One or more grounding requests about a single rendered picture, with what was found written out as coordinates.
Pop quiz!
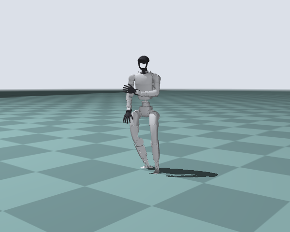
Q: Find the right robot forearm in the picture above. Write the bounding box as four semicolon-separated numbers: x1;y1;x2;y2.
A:
126;93;132;110

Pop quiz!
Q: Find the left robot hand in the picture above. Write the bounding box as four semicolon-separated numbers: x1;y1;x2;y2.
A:
123;84;140;95

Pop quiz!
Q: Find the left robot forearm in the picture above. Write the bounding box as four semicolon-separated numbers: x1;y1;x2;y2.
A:
135;90;158;98

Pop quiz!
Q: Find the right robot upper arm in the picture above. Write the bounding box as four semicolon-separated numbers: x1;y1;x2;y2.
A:
128;74;135;97

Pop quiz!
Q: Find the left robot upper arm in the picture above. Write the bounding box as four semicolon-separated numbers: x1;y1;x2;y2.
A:
152;73;161;97

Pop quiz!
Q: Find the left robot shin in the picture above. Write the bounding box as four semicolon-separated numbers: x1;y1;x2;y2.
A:
152;141;160;169

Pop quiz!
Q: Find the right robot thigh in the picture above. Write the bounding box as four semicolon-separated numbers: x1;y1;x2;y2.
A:
130;110;144;146

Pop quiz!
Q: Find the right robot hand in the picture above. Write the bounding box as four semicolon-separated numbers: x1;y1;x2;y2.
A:
123;109;133;123

